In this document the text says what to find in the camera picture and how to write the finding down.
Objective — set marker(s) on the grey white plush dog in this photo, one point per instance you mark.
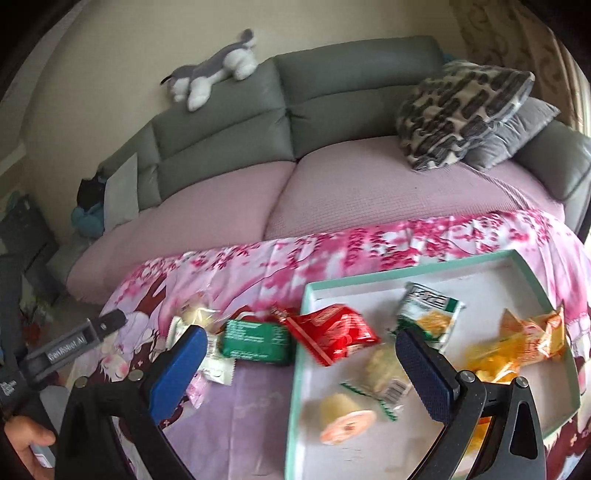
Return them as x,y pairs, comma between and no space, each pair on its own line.
231,60

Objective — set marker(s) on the person's left hand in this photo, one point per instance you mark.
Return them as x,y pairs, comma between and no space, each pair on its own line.
23,434

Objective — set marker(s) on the beige patterned curtain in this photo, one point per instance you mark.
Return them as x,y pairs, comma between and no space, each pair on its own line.
521,32

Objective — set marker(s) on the black cloth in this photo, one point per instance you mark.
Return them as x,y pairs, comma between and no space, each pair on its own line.
90,191

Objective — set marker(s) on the black white patterned pillow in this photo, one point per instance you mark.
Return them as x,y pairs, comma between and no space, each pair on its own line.
461,110

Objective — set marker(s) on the red snack packet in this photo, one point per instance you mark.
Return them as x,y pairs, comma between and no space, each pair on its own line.
332,334

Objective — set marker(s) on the clear green-edged cake packet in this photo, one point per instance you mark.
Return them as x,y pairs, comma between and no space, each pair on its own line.
383,374

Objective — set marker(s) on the blue cloth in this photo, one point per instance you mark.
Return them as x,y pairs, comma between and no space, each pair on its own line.
87,221

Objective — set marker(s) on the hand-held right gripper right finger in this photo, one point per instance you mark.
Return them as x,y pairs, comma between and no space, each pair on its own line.
422,374

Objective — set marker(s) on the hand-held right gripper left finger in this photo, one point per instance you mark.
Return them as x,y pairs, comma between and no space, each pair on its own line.
178,374

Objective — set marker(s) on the white cushion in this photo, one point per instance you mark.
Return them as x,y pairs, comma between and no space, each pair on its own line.
121,194

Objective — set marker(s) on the grey-green sofa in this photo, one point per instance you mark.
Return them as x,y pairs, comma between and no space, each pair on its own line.
346,74

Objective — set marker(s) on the jelly cup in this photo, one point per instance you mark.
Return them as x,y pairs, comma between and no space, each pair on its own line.
346,417

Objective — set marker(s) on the yellow snack packet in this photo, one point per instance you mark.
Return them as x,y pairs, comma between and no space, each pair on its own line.
494,364

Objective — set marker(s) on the grey pillow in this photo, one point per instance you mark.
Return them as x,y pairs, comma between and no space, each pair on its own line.
517,134

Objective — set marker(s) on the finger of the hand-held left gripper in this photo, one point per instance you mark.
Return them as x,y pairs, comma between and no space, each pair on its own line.
111,321

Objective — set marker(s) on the pink printed blanket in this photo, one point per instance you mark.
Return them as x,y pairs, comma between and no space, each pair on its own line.
258,415

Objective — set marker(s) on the dark furniture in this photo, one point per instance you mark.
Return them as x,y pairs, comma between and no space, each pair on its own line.
23,230

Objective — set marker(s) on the pink swiss roll packet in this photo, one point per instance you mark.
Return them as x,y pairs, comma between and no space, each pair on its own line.
197,390

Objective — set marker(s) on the teal shallow box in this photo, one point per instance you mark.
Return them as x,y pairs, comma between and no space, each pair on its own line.
485,286

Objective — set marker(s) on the green yellow chip packet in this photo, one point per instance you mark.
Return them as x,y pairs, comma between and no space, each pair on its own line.
429,314

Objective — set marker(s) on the pink sofa cover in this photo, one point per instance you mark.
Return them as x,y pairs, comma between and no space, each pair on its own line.
369,194

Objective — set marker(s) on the green snack packet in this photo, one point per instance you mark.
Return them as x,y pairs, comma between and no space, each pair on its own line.
258,344

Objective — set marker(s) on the orange swiss roll packet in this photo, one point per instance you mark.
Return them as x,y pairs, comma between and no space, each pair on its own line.
535,337

